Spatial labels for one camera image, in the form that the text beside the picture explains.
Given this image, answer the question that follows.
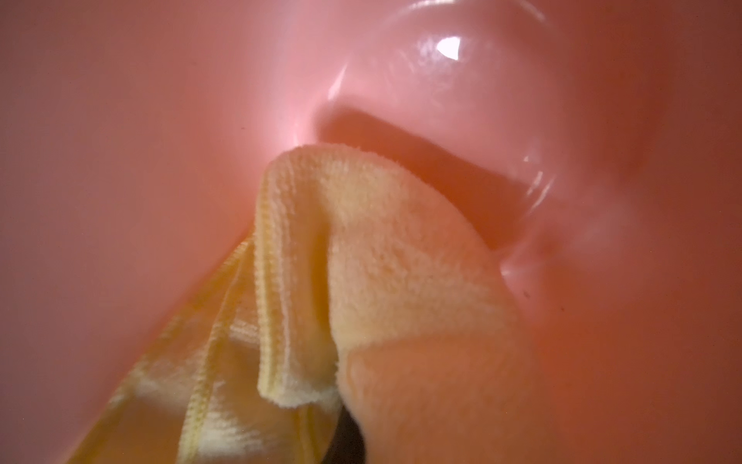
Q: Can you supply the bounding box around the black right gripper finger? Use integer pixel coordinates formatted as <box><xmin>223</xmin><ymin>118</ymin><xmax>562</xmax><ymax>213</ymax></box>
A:
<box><xmin>324</xmin><ymin>408</ymin><xmax>366</xmax><ymax>464</ymax></box>

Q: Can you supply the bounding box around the cream yellow microfibre cloth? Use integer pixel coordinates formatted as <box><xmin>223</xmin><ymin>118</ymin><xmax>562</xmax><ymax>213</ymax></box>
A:
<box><xmin>70</xmin><ymin>145</ymin><xmax>563</xmax><ymax>463</ymax></box>

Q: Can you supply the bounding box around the pink plastic bucket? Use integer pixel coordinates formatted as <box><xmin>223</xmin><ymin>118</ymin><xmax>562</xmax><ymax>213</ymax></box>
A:
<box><xmin>1</xmin><ymin>1</ymin><xmax>741</xmax><ymax>463</ymax></box>

